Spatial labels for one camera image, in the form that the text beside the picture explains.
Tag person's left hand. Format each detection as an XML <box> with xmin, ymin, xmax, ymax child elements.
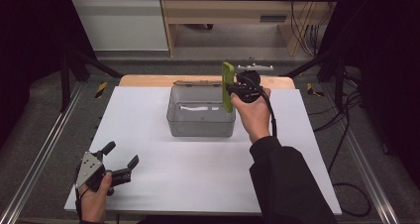
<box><xmin>78</xmin><ymin>171</ymin><xmax>114</xmax><ymax>224</ymax></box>

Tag black diagonal frame strut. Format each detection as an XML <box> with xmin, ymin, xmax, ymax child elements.
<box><xmin>59</xmin><ymin>47</ymin><xmax>124</xmax><ymax>113</ymax></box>
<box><xmin>282</xmin><ymin>48</ymin><xmax>349</xmax><ymax>110</ymax></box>

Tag aluminium floor rail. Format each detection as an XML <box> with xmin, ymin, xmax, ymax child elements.
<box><xmin>0</xmin><ymin>81</ymin><xmax>84</xmax><ymax>224</ymax></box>
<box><xmin>342</xmin><ymin>127</ymin><xmax>401</xmax><ymax>224</ymax></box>

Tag black curtain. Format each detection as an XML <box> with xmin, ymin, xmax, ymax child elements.
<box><xmin>318</xmin><ymin>0</ymin><xmax>420</xmax><ymax>180</ymax></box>
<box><xmin>0</xmin><ymin>0</ymin><xmax>97</xmax><ymax>148</ymax></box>

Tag bundle of black desk cables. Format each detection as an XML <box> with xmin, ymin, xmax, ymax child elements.
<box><xmin>289</xmin><ymin>0</ymin><xmax>329</xmax><ymax>57</ymax></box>

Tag black floor cables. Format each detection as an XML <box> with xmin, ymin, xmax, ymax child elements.
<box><xmin>311</xmin><ymin>68</ymin><xmax>373</xmax><ymax>218</ymax></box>

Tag yellow black tape strip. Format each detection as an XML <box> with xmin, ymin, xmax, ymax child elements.
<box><xmin>94</xmin><ymin>81</ymin><xmax>109</xmax><ymax>99</ymax></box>
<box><xmin>305</xmin><ymin>82</ymin><xmax>325</xmax><ymax>97</ymax></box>

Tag thick black gripper cable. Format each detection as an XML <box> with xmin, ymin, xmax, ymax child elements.
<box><xmin>246</xmin><ymin>74</ymin><xmax>278</xmax><ymax>139</ymax></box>

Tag transparent grey lidded box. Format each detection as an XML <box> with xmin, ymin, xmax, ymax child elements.
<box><xmin>166</xmin><ymin>79</ymin><xmax>237</xmax><ymax>139</ymax></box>

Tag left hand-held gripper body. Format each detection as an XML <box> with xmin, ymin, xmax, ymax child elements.
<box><xmin>75</xmin><ymin>151</ymin><xmax>133</xmax><ymax>197</ymax></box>

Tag green phone case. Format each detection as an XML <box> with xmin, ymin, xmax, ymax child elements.
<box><xmin>221</xmin><ymin>61</ymin><xmax>236</xmax><ymax>114</ymax></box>

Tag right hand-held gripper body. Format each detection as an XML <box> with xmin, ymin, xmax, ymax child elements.
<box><xmin>235</xmin><ymin>63</ymin><xmax>275</xmax><ymax>104</ymax></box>

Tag light wooden desk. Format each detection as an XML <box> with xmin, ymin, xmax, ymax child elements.
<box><xmin>157</xmin><ymin>0</ymin><xmax>331</xmax><ymax>57</ymax></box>

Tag person's right hand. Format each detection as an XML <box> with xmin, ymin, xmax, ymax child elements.
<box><xmin>230</xmin><ymin>87</ymin><xmax>272</xmax><ymax>145</ymax></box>

